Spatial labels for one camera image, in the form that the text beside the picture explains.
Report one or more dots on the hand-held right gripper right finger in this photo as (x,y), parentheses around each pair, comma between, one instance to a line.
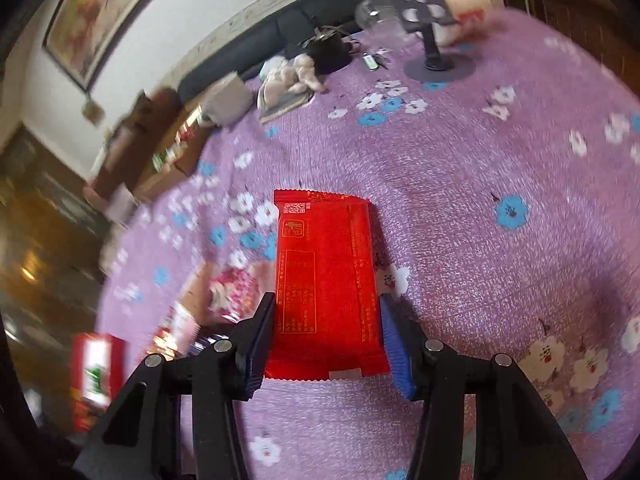
(396,350)

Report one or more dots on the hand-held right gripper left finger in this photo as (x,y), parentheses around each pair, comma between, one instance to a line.
(260,345)

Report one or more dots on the plain red snack packet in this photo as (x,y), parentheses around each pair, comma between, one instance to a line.
(325,260)

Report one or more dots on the red-rimmed white tray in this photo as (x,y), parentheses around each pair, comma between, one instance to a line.
(97,355)

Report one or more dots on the red white patterned snack packet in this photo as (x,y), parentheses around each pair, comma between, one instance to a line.
(232,287)

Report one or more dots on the purple floral tablecloth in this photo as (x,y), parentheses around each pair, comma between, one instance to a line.
(475,185)

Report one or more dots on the cardboard box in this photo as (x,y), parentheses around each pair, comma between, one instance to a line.
(175,160)

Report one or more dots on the white mug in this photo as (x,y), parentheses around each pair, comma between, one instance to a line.
(227,102)

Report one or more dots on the black pouch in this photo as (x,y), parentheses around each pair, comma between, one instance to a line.
(330,54)

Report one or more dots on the black phone stand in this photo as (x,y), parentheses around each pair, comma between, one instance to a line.
(432,45)

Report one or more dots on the black leather sofa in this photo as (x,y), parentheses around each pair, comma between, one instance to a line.
(300,15)

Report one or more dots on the empty clear plastic cup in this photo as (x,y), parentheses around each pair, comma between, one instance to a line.
(375,10)

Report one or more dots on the white paper bucket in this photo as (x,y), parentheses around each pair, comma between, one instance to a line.
(465,5)

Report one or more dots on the wall plaque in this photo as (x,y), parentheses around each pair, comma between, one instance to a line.
(93,111)

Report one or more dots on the framed wall picture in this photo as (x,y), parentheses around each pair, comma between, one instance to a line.
(105,15)

